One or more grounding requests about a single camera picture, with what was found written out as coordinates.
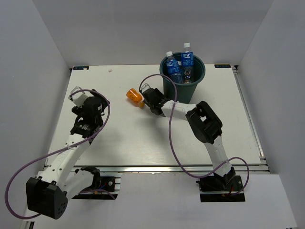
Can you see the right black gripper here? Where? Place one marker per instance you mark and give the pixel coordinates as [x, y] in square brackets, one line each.
[159, 93]

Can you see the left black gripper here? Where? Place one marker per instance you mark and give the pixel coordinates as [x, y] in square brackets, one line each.
[77, 110]

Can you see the orange juice bottle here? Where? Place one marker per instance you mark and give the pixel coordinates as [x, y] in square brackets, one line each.
[135, 97]

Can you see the blue label bottle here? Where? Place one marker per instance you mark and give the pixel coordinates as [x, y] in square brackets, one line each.
[187, 63]
[173, 68]

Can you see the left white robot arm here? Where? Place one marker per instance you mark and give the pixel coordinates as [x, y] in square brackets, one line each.
[49, 193]

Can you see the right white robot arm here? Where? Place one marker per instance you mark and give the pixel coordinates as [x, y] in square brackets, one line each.
[205, 125]

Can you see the left black logo sticker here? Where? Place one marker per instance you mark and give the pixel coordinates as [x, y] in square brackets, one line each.
[80, 68]

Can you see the black logo sticker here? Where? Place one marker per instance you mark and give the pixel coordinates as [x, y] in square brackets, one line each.
[222, 66]
[80, 68]

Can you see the right black logo sticker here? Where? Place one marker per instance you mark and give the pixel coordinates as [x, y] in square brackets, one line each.
[222, 66]

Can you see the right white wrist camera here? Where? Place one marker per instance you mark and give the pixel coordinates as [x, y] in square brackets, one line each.
[144, 87]

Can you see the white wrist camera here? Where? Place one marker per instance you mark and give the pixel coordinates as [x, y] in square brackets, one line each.
[144, 87]
[78, 99]

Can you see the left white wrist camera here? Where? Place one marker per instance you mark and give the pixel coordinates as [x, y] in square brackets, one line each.
[78, 99]

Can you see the aluminium table frame rail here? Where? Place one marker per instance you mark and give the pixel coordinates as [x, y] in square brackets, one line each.
[194, 169]

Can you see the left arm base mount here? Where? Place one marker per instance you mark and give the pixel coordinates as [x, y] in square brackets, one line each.
[103, 187]

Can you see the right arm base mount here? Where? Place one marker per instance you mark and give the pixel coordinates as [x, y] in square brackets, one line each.
[212, 192]

